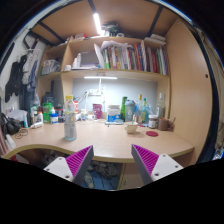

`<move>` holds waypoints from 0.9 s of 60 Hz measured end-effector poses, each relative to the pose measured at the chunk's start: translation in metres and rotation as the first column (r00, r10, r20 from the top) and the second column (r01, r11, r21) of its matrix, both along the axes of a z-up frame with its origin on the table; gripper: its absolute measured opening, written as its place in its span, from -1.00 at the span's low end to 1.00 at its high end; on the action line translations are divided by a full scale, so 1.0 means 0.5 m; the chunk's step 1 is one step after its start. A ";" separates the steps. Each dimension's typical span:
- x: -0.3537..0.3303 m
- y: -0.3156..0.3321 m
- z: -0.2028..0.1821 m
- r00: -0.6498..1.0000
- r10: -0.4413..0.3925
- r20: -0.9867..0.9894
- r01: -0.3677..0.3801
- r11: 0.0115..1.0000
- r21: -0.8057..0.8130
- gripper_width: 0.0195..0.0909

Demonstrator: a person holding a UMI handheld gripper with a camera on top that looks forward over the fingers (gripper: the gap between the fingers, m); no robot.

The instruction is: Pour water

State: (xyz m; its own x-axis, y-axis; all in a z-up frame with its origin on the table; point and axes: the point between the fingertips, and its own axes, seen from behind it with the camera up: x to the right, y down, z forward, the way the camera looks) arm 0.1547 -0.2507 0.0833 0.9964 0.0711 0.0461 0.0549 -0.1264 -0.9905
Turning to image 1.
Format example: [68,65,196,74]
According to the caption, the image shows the hanging clothes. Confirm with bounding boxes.
[4,49,41,104]

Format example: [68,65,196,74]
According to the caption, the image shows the black rubber bands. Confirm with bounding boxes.
[13,128,30,139]

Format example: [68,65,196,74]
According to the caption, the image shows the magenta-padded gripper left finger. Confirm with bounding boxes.
[43,144,95,187]

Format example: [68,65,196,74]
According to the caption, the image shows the clear glass bottle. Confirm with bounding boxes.
[156,92,167,119]

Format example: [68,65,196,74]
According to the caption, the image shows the grey shaker bottle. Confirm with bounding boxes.
[124,99,137,123]

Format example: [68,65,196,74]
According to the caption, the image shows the cream ceramic cup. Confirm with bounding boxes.
[124,121,139,135]

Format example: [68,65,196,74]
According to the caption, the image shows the ceiling light tube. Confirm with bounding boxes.
[92,12,103,36]

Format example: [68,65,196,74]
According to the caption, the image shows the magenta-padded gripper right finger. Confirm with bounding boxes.
[130,143,184,186]

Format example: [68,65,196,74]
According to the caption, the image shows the white bottle with blue label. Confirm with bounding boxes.
[49,107,60,125]

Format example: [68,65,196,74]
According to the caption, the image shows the green canister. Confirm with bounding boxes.
[42,102,53,124]

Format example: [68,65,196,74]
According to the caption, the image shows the clear yellow-capped drink bottle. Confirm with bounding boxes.
[63,95,78,142]

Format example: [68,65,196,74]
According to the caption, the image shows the magenta box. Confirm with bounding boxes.
[92,103,104,120]

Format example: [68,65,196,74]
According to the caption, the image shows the black bag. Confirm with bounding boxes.
[0,112,22,136]

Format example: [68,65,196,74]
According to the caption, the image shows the flat round red coaster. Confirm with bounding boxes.
[145,130,160,138]

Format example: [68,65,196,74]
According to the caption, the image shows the blue and white box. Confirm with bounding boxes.
[106,104,122,123]

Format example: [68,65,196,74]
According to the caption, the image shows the green bottle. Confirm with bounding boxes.
[120,96,128,122]

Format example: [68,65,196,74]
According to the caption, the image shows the white wall socket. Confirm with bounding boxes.
[87,89,103,97]

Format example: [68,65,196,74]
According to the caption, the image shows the blue bottle with gold cap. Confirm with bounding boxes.
[137,93,144,124]

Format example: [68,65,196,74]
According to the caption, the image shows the wooden shelf unit with books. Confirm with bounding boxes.
[35,32,172,121]

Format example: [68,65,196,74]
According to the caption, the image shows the brown jar with white lid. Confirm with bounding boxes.
[148,114,159,129]

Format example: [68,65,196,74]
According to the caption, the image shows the white tube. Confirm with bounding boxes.
[29,121,44,130]

